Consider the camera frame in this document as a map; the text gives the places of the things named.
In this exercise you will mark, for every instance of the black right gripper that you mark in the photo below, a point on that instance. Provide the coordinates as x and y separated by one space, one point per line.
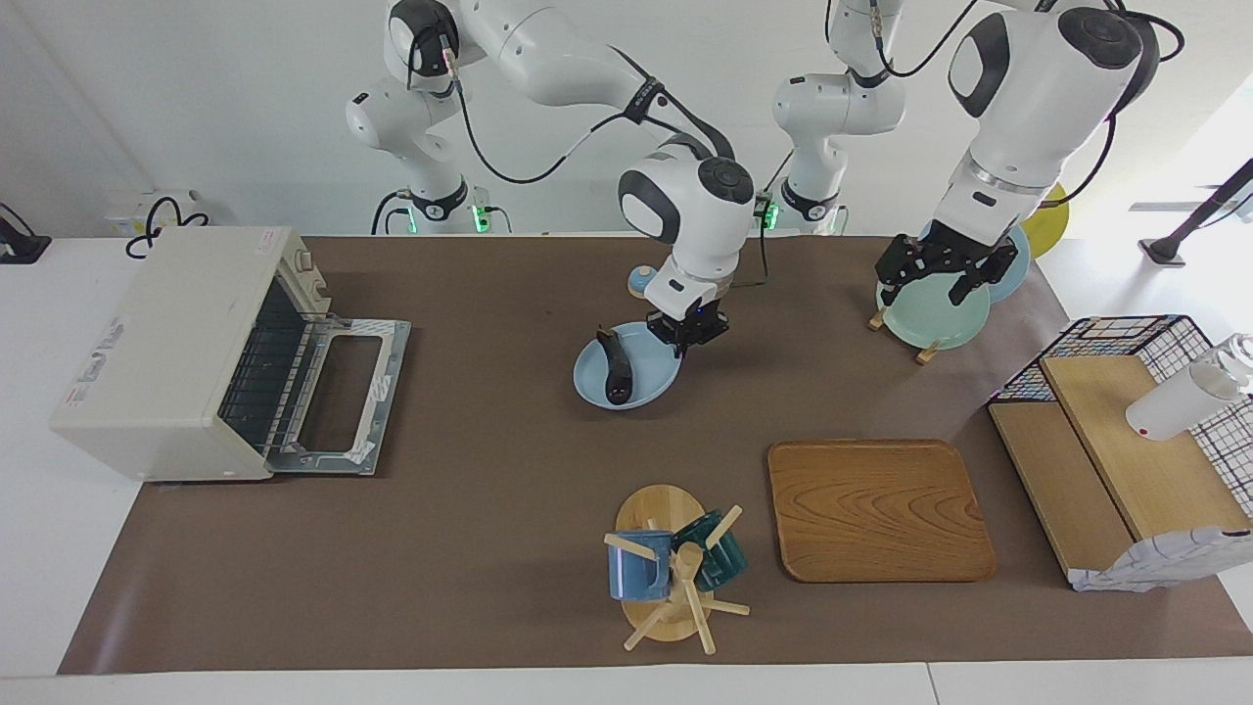
690 328

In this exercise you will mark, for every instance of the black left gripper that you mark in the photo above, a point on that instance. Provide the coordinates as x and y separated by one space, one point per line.
954 253

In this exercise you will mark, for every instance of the light blue deep plate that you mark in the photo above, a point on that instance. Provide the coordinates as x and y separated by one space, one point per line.
651 377

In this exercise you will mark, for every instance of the dark purple eggplant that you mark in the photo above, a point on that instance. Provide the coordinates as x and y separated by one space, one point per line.
619 377

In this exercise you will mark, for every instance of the toaster oven glass door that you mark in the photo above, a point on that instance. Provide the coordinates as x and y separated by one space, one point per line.
323 460

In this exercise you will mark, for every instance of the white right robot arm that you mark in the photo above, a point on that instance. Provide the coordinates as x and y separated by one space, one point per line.
548 59

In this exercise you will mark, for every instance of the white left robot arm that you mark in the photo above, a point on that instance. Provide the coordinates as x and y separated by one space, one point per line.
1028 98

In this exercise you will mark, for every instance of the cream toaster oven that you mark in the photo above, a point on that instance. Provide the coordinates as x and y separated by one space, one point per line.
157 343

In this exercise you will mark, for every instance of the pale green plate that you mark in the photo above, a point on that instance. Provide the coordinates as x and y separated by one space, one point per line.
930 318

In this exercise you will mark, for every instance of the wooden plate rack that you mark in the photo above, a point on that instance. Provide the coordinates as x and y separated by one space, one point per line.
928 352

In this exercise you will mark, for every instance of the light blue racked plate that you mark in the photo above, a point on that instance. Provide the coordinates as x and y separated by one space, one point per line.
1016 274

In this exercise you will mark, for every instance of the yellow plate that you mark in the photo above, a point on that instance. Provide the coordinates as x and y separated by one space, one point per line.
1052 220

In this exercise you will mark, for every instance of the wooden mug tree stand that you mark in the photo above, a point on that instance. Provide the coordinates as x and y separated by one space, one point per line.
656 509

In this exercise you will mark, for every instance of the dark green mug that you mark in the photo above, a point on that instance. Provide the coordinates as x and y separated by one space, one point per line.
719 558

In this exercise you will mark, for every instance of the blue mug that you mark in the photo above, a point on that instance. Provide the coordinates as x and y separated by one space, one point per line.
636 573

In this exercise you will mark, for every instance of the wooden serving tray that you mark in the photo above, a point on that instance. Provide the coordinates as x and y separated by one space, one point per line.
881 509

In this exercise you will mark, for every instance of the brown table mat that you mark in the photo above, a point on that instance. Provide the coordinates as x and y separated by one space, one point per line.
489 509

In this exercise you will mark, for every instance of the white plastic bottle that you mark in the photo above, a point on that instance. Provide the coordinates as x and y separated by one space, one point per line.
1175 406

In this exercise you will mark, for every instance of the white power outlet box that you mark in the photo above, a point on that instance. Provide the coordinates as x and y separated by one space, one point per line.
122 211

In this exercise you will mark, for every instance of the black clamp base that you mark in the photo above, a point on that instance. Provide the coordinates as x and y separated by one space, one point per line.
20 245

